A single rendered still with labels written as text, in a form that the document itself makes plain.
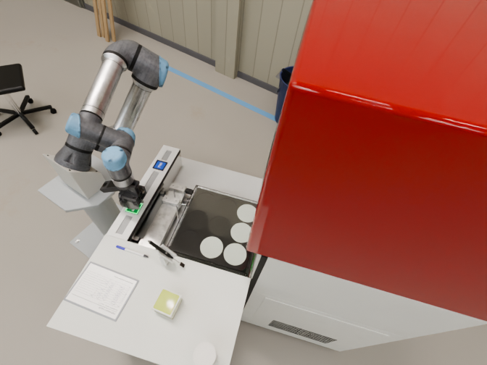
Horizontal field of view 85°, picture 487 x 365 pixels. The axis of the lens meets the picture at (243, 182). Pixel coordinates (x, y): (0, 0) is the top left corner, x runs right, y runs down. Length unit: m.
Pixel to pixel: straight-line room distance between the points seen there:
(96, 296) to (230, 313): 0.48
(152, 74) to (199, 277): 0.86
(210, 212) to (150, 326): 0.53
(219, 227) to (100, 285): 0.52
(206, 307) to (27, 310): 1.54
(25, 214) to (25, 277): 0.53
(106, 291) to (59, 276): 1.25
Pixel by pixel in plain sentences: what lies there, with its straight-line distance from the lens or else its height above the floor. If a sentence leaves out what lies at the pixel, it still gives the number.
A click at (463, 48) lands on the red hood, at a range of 0.66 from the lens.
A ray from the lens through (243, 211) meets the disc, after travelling 1.30.
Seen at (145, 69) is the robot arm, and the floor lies 1.38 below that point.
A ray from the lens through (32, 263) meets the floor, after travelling 2.51.
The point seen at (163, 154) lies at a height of 0.96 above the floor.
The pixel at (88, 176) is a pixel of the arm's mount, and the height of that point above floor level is 0.95.
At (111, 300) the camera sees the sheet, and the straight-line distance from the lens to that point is 1.14.
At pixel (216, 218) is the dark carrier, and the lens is 1.27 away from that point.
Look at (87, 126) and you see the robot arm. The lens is 1.05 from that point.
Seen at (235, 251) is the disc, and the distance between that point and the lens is 1.21.
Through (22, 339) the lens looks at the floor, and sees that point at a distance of 2.35.
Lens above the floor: 2.02
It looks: 53 degrees down
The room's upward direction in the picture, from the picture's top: 9 degrees clockwise
